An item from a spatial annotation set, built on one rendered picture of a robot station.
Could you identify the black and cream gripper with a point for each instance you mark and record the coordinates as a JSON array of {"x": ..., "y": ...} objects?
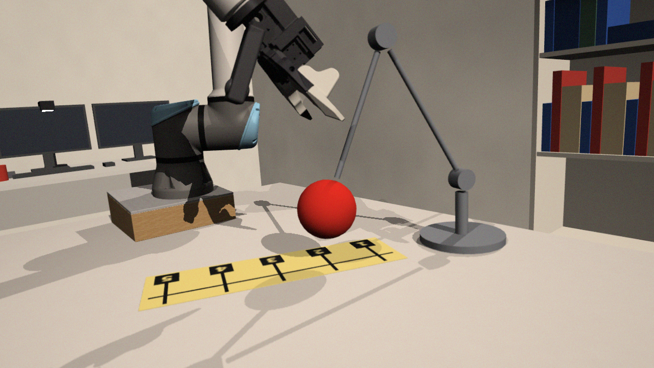
[{"x": 286, "y": 46}]

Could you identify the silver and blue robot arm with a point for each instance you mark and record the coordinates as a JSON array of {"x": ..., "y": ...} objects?
[{"x": 182, "y": 131}]

